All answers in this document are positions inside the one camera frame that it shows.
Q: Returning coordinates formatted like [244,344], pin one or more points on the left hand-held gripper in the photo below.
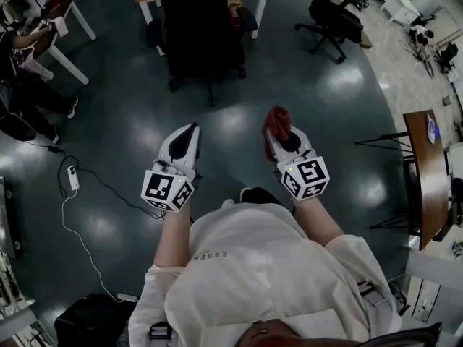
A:
[162,186]

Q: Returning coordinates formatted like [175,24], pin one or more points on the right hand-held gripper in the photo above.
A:
[307,177]

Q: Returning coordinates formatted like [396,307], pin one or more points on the red cloth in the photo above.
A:
[278,121]

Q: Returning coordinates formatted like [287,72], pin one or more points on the black chair armrest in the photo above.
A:
[247,18]
[155,33]

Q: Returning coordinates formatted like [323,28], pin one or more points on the person's left forearm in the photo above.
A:
[173,237]

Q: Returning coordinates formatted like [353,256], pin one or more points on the person's right forearm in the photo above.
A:
[314,222]

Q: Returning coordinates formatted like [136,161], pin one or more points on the person's black trousers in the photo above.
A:
[262,195]

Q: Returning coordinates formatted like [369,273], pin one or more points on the person's right shoe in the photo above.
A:
[244,193]

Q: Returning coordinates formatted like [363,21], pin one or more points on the person's shoe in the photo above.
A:
[244,193]
[228,204]

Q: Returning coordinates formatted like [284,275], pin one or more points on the person's left shoe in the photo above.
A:
[228,204]

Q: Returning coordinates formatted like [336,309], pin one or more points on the white power strip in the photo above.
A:
[73,177]

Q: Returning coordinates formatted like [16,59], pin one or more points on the black office chair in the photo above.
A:
[332,13]
[202,31]

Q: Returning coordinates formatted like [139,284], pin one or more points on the black power adapter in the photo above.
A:
[54,148]

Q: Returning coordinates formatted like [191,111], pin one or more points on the person's white shirt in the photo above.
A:
[253,266]

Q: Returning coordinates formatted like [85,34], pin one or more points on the brown cardboard piece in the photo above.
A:
[366,41]

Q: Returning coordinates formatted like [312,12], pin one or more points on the dark table white legs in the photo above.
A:
[68,65]

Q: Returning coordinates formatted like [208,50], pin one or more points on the blue white device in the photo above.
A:
[433,128]

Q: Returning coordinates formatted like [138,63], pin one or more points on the red and yellow object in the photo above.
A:
[234,13]

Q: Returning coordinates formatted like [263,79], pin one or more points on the white power adapter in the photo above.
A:
[127,297]

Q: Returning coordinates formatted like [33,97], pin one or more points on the pink garment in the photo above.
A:
[61,26]
[36,69]

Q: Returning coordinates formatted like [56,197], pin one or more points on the white low table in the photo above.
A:
[399,7]

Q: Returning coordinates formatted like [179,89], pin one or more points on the person's face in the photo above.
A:
[267,334]

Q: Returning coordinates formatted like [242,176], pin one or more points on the red crate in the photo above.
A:
[58,2]

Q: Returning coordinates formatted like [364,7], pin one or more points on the black bag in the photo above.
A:
[94,320]

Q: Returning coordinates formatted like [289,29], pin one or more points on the storage shelf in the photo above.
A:
[9,284]

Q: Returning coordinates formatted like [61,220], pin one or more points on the wooden desk black frame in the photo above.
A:
[427,179]

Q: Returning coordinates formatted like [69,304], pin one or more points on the black head camera rig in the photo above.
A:
[416,334]

